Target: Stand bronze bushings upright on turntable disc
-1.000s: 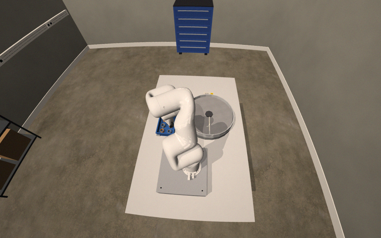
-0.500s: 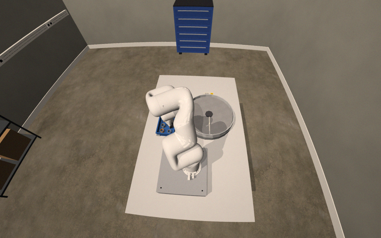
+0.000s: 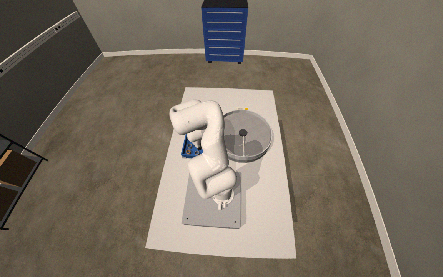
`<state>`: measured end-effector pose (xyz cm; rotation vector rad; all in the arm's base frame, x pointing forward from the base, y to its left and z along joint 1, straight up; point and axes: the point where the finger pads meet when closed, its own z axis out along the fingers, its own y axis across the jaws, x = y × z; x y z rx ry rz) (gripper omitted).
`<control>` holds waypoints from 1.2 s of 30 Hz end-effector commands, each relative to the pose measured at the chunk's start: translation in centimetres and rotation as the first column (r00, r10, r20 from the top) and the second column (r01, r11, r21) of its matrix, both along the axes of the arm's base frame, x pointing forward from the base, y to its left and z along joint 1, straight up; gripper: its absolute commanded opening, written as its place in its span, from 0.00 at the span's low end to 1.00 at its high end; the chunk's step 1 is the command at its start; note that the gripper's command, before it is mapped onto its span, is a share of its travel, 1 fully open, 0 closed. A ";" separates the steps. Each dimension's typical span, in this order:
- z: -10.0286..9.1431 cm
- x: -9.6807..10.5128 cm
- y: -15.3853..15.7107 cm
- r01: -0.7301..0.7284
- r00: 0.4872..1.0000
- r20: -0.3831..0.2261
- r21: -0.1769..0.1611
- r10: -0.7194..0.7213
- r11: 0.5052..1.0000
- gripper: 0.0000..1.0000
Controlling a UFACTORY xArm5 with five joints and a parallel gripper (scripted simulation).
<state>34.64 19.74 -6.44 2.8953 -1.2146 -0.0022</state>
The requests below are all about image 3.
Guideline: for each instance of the blue crate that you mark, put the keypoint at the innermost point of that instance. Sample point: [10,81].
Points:
[193,149]

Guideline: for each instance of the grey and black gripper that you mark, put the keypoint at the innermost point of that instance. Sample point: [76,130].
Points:
[197,144]

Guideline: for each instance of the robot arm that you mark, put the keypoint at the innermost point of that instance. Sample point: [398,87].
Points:
[209,171]

